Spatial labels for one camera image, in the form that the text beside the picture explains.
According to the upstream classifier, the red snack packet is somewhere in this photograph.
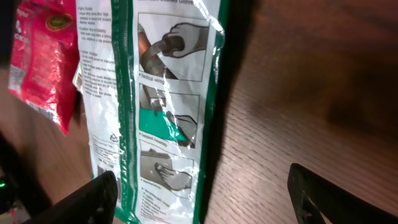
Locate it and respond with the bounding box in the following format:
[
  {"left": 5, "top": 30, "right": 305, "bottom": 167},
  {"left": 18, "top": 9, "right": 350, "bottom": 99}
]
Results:
[{"left": 8, "top": 1, "right": 79, "bottom": 134}]

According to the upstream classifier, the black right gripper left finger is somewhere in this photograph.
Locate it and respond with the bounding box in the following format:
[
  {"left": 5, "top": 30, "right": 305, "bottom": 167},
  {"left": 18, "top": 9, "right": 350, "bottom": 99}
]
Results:
[{"left": 24, "top": 171, "right": 118, "bottom": 224}]

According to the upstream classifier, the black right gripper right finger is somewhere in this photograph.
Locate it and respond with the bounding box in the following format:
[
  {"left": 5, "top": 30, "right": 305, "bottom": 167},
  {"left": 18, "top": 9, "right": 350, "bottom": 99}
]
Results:
[{"left": 287, "top": 163, "right": 397, "bottom": 224}]

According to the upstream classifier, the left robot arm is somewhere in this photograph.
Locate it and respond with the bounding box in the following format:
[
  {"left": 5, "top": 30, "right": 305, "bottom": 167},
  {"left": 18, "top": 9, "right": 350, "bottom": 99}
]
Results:
[{"left": 1, "top": 136, "right": 52, "bottom": 223}]

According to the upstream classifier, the green snack packet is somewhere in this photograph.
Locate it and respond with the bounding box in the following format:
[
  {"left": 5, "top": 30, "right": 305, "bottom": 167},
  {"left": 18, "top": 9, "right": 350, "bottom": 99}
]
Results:
[{"left": 76, "top": 0, "right": 229, "bottom": 223}]

